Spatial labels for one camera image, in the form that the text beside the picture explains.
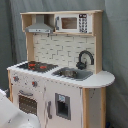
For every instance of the red stove knob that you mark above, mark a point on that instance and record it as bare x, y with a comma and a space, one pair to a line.
16, 78
34, 83

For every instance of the toy oven door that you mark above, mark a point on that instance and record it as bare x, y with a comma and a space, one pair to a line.
29, 101

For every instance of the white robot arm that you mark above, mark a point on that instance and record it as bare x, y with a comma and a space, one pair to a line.
13, 117

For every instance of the wooden toy kitchen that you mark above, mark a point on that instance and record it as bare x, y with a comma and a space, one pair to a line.
73, 50

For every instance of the grey toy sink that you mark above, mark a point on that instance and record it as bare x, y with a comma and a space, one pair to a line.
72, 73

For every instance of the black stovetop red burners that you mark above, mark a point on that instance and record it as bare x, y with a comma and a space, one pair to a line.
38, 66

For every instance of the grey ice dispenser panel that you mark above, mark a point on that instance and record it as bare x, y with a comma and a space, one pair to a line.
62, 104

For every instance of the toy microwave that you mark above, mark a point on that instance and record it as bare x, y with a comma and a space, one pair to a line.
73, 23

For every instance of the grey range hood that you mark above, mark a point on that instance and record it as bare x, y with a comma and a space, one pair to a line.
39, 25

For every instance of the grey cabinet door handle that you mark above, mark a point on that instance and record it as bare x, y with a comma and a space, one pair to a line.
49, 110

